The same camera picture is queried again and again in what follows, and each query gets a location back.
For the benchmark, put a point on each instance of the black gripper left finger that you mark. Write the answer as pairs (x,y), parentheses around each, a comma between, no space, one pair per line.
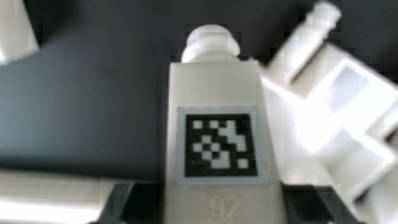
(131,204)

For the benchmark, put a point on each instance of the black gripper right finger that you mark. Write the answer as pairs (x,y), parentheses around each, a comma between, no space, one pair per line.
(314,206)

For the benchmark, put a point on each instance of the white chair leg block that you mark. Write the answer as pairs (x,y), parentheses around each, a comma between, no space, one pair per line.
(18,42)
(222,187)

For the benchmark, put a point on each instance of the white chair seat part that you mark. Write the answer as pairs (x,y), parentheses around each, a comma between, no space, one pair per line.
(332,113)

